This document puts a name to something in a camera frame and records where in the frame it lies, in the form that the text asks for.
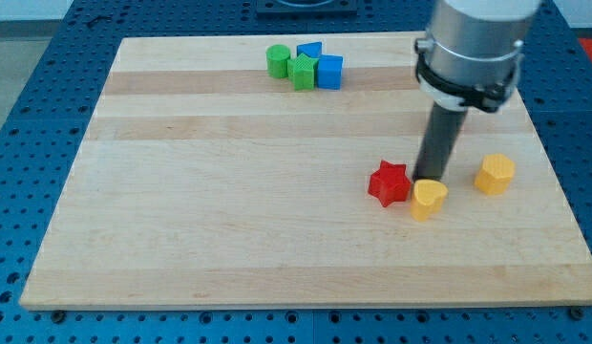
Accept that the green star block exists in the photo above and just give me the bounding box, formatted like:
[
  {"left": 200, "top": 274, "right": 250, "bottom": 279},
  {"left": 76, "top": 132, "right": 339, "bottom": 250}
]
[{"left": 287, "top": 54, "right": 318, "bottom": 91}]

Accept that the blue cube block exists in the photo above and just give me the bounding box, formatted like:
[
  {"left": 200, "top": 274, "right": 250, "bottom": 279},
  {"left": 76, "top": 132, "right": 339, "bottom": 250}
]
[{"left": 317, "top": 54, "right": 343, "bottom": 90}]

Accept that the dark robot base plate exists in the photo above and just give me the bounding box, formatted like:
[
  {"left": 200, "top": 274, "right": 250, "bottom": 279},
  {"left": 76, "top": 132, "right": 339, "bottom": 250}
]
[{"left": 255, "top": 0, "right": 358, "bottom": 16}]

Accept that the green cylinder block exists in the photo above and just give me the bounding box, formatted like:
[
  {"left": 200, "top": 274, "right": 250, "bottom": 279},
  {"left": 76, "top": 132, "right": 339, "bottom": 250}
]
[{"left": 265, "top": 44, "right": 291, "bottom": 78}]

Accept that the yellow heart block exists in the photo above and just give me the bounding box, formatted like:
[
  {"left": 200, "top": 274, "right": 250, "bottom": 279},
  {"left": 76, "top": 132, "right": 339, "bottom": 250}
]
[{"left": 411, "top": 179, "right": 449, "bottom": 222}]

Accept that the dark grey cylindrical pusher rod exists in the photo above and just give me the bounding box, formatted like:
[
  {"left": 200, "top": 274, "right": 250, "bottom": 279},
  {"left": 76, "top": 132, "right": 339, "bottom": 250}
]
[{"left": 412, "top": 103, "right": 467, "bottom": 181}]

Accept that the light wooden board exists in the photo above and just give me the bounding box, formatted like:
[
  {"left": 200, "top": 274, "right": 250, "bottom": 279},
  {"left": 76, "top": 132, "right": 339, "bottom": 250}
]
[{"left": 20, "top": 32, "right": 592, "bottom": 311}]

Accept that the red star block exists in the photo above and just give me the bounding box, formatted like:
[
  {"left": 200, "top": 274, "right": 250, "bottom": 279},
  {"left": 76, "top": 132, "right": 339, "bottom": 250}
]
[{"left": 368, "top": 160, "right": 412, "bottom": 207}]

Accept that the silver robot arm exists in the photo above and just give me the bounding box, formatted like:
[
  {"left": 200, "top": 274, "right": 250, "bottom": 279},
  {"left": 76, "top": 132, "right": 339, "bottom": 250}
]
[{"left": 412, "top": 0, "right": 541, "bottom": 181}]

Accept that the blue triangle block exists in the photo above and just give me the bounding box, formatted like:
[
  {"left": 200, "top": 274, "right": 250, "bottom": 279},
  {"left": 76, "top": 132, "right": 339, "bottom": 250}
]
[{"left": 296, "top": 41, "right": 323, "bottom": 58}]

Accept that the yellow pentagon block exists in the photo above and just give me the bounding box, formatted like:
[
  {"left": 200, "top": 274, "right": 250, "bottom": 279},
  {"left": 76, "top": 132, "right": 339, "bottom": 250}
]
[{"left": 474, "top": 154, "right": 516, "bottom": 195}]

